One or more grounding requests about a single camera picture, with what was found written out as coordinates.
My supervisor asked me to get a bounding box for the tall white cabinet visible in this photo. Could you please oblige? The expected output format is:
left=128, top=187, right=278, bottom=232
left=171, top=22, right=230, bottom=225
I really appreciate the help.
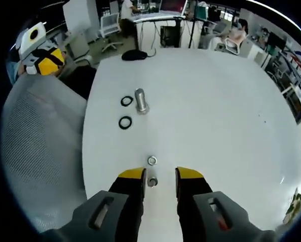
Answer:
left=62, top=0, right=101, bottom=44

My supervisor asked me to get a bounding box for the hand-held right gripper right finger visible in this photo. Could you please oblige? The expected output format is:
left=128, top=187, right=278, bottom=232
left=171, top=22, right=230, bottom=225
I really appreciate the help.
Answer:
left=175, top=166, right=279, bottom=242

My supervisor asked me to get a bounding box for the thick threaded stud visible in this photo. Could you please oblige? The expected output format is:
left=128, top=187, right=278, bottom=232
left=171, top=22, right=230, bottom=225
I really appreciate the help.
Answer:
left=134, top=88, right=151, bottom=115

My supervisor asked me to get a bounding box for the large dark screen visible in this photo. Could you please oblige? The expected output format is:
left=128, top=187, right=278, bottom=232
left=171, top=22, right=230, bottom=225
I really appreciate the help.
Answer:
left=160, top=0, right=188, bottom=15

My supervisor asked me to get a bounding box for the black computer tower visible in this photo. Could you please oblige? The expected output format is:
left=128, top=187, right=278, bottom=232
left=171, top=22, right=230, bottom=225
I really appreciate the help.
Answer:
left=160, top=25, right=183, bottom=48

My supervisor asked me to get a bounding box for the large black washer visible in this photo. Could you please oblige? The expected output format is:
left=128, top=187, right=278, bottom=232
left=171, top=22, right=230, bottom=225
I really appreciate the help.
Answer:
left=120, top=95, right=133, bottom=107
left=118, top=116, right=133, bottom=130

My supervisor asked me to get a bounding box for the white office chair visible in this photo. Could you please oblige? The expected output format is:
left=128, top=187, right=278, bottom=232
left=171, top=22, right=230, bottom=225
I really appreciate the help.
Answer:
left=214, top=37, right=242, bottom=56
left=99, top=13, right=125, bottom=52

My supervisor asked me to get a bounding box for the black computer mouse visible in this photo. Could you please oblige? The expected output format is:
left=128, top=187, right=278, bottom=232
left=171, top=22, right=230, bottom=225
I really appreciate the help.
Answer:
left=121, top=49, right=148, bottom=61

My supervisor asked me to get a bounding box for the shelf with white bins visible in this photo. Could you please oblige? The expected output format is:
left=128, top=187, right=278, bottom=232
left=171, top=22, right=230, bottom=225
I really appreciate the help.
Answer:
left=266, top=45, right=301, bottom=124

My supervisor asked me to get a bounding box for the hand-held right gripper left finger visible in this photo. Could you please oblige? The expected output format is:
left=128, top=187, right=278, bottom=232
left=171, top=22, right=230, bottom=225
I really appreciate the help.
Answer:
left=43, top=166, right=147, bottom=242

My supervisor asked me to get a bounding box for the white side desk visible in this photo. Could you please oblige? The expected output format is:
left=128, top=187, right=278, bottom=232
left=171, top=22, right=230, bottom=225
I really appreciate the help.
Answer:
left=131, top=14, right=189, bottom=50

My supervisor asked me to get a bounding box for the grey mesh chair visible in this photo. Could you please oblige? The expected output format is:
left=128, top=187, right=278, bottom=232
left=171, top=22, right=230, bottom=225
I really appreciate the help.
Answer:
left=1, top=74, right=98, bottom=232

